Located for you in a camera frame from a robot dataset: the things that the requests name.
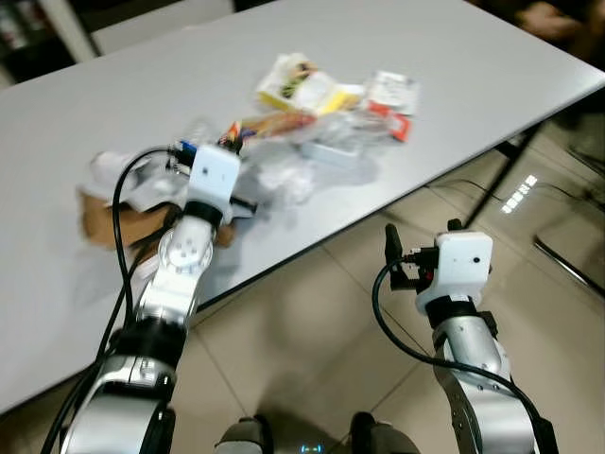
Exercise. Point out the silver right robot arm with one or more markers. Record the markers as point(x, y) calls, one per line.
point(473, 369)

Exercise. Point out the orange red snack wrapper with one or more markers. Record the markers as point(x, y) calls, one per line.
point(274, 123)

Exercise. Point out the crumpled clear plastic cup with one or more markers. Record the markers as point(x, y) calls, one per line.
point(284, 175)

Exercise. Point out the yellow white snack box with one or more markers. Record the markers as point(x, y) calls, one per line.
point(302, 85)

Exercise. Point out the white packet with red label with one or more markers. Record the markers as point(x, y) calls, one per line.
point(392, 95)

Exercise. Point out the grey folding table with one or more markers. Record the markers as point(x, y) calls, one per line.
point(95, 95)

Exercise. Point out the brown paper bag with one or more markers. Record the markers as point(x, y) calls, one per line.
point(104, 222)

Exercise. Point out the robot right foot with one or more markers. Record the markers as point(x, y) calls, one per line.
point(383, 435)

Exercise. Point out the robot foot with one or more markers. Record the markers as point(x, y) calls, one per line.
point(246, 437)
point(383, 435)

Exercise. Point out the seated person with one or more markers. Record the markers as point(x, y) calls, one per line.
point(548, 19)

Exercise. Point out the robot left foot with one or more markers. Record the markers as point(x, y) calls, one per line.
point(246, 437)

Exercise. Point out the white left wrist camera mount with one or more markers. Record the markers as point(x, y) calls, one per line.
point(213, 175)

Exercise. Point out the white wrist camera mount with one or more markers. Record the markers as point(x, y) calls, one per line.
point(456, 265)
point(213, 175)

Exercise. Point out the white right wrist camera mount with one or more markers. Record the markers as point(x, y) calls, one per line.
point(456, 265)

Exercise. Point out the metal chair frame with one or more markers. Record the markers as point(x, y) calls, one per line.
point(567, 257)

